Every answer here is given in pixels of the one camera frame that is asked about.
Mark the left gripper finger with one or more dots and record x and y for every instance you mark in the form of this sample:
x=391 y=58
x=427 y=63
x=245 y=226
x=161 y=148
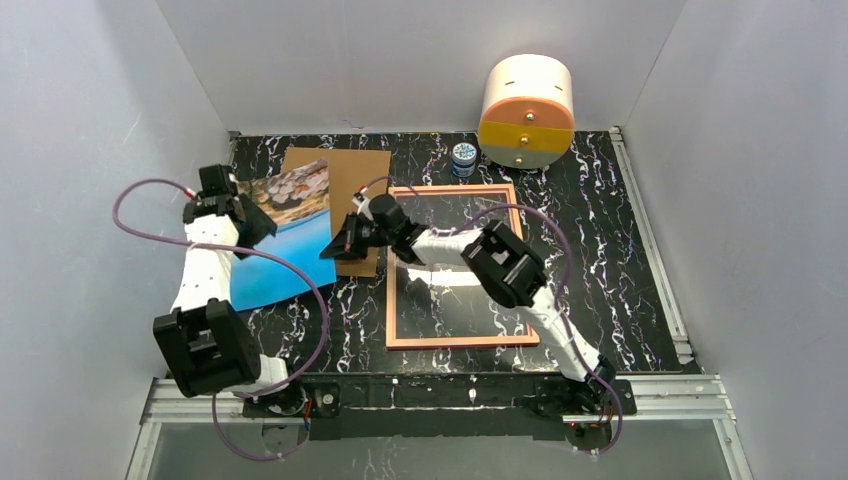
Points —
x=257 y=224
x=249 y=237

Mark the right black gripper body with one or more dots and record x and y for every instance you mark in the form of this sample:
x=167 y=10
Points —
x=357 y=232

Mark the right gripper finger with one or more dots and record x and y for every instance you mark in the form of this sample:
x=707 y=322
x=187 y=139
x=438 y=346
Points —
x=357 y=253
x=346 y=238

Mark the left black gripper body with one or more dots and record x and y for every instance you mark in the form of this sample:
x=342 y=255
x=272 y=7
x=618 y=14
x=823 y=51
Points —
x=247 y=216

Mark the beach landscape photo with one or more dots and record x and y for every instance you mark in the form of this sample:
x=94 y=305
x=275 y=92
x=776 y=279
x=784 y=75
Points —
x=298 y=201

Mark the brown cardboard backing board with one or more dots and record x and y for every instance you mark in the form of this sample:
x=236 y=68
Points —
x=349 y=170

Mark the pink photo frame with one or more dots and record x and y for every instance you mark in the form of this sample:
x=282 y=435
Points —
x=395 y=343

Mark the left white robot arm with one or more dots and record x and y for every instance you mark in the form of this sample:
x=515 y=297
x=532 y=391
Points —
x=206 y=345

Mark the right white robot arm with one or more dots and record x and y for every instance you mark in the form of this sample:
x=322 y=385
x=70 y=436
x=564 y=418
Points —
x=509 y=271

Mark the small blue white jar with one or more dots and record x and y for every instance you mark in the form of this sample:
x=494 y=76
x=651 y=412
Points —
x=464 y=157

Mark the round cream drawer cabinet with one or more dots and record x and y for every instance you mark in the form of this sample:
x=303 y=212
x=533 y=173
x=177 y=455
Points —
x=527 y=119

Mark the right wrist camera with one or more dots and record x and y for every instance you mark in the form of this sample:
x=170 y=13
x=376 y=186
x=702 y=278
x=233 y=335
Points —
x=362 y=201

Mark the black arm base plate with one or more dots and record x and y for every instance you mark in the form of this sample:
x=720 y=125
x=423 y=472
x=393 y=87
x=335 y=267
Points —
x=544 y=406

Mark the aluminium right side rail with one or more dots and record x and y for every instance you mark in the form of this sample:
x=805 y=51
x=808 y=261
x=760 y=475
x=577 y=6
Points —
x=671 y=309

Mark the aluminium rail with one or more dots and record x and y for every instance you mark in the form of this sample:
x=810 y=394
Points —
x=671 y=309
x=658 y=397

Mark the aluminium front rail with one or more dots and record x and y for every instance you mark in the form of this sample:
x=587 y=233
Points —
x=658 y=397

